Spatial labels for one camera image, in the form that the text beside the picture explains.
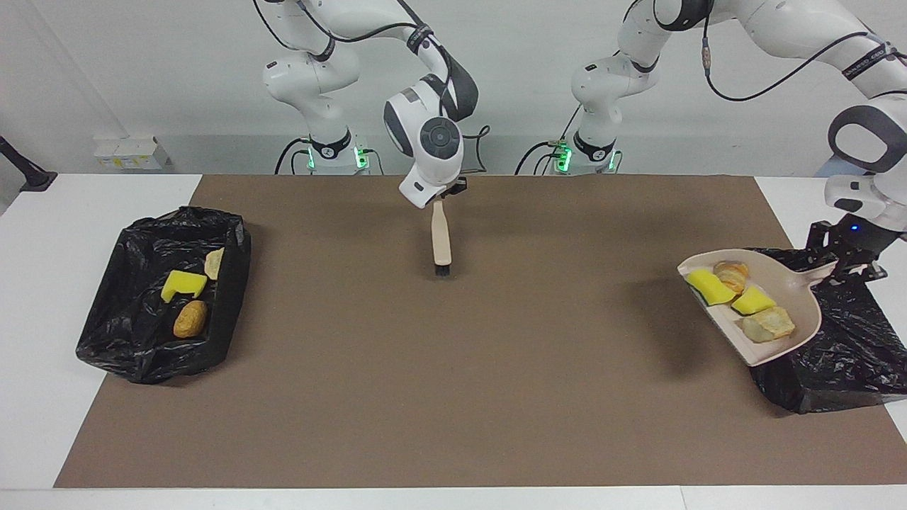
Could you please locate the green and yellow sponge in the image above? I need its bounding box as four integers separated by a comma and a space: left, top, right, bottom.
161, 270, 208, 304

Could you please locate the yellow sponge wedge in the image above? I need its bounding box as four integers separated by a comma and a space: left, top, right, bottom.
731, 285, 777, 316

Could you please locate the pale crusty bread piece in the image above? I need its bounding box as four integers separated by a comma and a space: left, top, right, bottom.
742, 306, 796, 344

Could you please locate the brown bread roll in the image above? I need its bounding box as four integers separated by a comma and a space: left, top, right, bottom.
173, 300, 209, 339

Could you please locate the black base cable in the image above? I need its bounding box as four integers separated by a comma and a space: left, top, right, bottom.
515, 142, 560, 176
275, 137, 312, 175

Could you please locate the beige plastic dustpan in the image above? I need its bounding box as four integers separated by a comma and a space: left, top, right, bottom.
677, 249, 871, 367

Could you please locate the black stand pole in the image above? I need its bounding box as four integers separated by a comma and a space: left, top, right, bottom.
0, 136, 59, 193

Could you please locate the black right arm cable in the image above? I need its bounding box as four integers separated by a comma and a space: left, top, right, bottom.
252, 0, 491, 174

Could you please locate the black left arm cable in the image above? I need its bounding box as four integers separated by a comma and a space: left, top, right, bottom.
700, 14, 895, 102

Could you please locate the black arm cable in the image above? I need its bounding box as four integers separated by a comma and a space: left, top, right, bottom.
700, 14, 895, 102
252, 0, 491, 174

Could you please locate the brown paper table mat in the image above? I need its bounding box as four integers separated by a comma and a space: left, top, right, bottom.
55, 175, 907, 489

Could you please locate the white wall socket box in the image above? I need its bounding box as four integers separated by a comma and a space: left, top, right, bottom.
94, 137, 171, 171

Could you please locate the black bag lined bin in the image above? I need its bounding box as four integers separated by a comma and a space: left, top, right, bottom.
76, 206, 252, 385
748, 247, 907, 415

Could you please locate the yellow sponge chunk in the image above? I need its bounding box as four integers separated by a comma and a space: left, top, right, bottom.
687, 268, 738, 307

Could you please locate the beige brush with black bristles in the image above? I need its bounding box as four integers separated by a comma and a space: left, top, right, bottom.
431, 200, 453, 278

